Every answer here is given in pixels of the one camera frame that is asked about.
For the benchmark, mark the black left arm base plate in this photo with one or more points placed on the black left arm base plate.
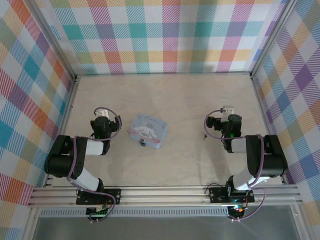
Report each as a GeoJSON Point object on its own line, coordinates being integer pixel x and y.
{"type": "Point", "coordinates": [113, 196]}

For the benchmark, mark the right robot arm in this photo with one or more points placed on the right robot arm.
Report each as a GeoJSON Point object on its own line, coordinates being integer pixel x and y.
{"type": "Point", "coordinates": [272, 160]}

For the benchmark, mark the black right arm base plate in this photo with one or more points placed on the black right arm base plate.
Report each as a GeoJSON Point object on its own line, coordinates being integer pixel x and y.
{"type": "Point", "coordinates": [216, 195]}

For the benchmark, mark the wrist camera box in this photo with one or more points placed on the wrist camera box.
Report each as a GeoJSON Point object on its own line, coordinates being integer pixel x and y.
{"type": "Point", "coordinates": [228, 110]}
{"type": "Point", "coordinates": [103, 113]}

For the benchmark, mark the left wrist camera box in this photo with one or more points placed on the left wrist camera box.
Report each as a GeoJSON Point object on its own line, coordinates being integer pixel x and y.
{"type": "Point", "coordinates": [103, 113]}

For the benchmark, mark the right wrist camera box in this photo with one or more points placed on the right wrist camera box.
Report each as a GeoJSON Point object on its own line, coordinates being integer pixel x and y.
{"type": "Point", "coordinates": [228, 110]}

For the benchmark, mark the aluminium frame post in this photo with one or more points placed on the aluminium frame post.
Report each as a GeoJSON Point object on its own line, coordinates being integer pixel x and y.
{"type": "Point", "coordinates": [271, 37]}
{"type": "Point", "coordinates": [58, 37]}

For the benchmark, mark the small blue padlock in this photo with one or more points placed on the small blue padlock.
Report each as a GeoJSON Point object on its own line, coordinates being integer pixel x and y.
{"type": "Point", "coordinates": [142, 143]}

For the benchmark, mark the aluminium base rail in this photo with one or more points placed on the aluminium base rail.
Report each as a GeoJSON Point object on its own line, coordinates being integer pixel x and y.
{"type": "Point", "coordinates": [162, 195]}

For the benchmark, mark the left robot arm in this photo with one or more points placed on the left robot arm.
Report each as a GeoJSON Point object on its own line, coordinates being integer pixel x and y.
{"type": "Point", "coordinates": [60, 160]}

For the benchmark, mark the aluminium back rail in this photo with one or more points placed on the aluminium back rail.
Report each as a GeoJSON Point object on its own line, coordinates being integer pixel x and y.
{"type": "Point", "coordinates": [162, 73]}

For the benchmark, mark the light blue cartoon tin box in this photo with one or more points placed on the light blue cartoon tin box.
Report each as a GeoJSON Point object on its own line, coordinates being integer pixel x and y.
{"type": "Point", "coordinates": [150, 127]}

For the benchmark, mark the grey metal panel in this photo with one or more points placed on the grey metal panel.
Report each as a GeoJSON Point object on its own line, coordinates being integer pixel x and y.
{"type": "Point", "coordinates": [162, 230]}

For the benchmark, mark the aluminium side rail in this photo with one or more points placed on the aluminium side rail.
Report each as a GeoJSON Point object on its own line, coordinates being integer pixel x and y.
{"type": "Point", "coordinates": [263, 112]}
{"type": "Point", "coordinates": [65, 112]}

